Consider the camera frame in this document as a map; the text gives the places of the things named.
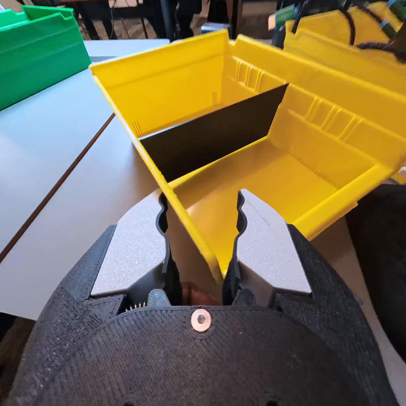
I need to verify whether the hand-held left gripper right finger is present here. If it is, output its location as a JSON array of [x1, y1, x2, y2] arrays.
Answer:
[[222, 189, 313, 307]]

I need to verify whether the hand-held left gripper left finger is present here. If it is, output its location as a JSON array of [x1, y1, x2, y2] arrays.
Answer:
[[90, 189, 183, 306]]

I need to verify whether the yellow plastic bin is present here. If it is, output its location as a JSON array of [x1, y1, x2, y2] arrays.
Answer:
[[89, 29, 406, 286], [283, 0, 406, 96]]

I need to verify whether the black HDMI cable green plug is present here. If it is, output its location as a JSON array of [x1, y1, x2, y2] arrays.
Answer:
[[339, 0, 406, 64]]

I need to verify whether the thin brown rod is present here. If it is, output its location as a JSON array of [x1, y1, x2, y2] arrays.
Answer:
[[0, 112, 116, 264]]

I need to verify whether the black quilted mat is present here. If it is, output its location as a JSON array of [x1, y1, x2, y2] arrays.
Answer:
[[345, 179, 406, 365]]

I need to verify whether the black bin divider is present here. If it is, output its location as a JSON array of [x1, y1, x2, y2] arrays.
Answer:
[[140, 83, 290, 183]]

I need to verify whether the green plastic bin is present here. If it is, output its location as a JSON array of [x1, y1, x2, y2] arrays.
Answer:
[[0, 5, 92, 111]]

